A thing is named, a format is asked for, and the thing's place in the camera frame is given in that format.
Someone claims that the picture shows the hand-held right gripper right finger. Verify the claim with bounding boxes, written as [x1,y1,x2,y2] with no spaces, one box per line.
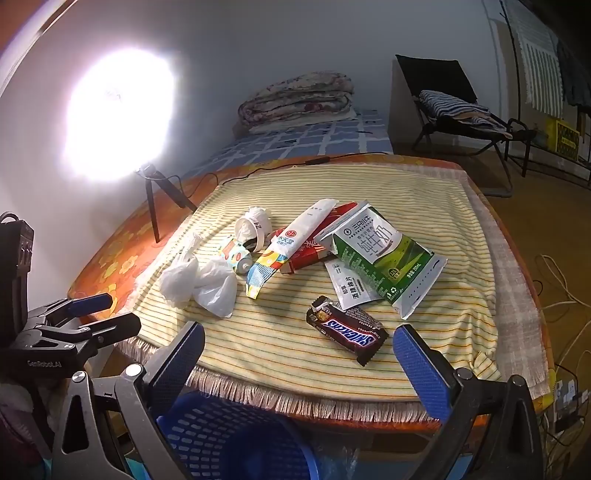
[392,324,546,480]

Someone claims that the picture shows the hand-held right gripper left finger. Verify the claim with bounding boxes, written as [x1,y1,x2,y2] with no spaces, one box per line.
[51,320,206,480]

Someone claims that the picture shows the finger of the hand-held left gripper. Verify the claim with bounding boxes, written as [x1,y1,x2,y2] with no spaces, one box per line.
[27,292,114,326]
[18,313,142,355]

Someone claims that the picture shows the blue plastic basket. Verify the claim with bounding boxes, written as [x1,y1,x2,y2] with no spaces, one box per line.
[154,392,319,480]

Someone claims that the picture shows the white plastic bag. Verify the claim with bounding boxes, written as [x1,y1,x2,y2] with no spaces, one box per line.
[159,233,237,319]

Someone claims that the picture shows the brown chocolate bar wrapper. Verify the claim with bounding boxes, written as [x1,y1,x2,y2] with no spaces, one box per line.
[305,296,389,367]

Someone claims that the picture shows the white wipe sachet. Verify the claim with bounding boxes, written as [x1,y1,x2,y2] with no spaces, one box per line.
[324,259,384,311]

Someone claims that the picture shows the small colourful can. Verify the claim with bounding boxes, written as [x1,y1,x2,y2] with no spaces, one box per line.
[217,236,254,275]

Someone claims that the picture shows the green and white milk carton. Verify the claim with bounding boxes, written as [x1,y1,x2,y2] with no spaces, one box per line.
[314,200,448,320]

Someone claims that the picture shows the white paper cup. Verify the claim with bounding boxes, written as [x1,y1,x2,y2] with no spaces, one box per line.
[235,208,271,254]

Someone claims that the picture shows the red cardboard box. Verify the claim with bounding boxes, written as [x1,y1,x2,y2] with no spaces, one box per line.
[279,202,360,275]

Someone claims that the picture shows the striped fringed blanket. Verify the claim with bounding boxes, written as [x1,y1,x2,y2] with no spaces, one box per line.
[115,164,552,425]

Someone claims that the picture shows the tripod lamp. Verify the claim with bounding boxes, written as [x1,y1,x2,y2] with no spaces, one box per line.
[62,44,199,244]

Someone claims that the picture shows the dark red cloth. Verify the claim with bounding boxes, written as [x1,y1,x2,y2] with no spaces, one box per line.
[0,383,52,464]

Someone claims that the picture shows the white power strip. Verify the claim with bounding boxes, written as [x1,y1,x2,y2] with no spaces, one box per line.
[554,378,580,423]

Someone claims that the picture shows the blue checkered bedsheet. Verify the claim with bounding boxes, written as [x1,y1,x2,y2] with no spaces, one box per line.
[182,108,393,178]

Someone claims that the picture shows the striped cloth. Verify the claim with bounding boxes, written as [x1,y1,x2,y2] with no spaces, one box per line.
[419,90,513,139]

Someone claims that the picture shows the yellow crate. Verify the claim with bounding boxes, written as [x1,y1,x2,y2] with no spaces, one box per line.
[545,117,581,162]

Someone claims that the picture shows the folded floral quilt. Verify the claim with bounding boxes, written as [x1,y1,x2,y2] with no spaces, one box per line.
[238,71,356,134]

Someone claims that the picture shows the black folding chair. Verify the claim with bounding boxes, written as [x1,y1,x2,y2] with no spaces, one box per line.
[394,54,539,197]

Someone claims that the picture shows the white hanging towel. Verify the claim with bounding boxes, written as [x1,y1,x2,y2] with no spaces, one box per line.
[503,0,566,116]

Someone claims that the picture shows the black drying rack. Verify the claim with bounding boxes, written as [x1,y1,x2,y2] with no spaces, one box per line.
[501,7,591,178]

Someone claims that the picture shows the dark hanging cloth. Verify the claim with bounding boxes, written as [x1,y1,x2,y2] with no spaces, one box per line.
[556,39,591,112]

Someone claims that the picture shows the white floor cable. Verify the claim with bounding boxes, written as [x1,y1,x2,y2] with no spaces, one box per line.
[536,254,591,324]

